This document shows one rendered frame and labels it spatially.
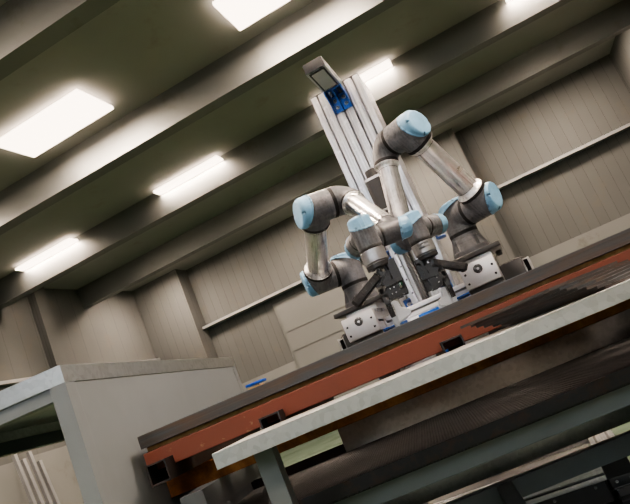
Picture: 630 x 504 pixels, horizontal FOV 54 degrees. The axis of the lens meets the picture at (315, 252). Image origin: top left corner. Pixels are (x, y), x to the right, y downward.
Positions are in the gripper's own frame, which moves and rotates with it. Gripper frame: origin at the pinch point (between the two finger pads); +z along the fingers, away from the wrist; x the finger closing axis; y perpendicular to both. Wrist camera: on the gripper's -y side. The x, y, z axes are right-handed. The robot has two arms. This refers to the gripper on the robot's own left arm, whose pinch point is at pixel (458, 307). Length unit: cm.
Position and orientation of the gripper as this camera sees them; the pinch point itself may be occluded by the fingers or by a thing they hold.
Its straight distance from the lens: 209.8
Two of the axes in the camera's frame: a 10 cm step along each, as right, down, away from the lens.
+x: -1.6, -1.5, -9.8
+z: 3.8, 9.0, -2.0
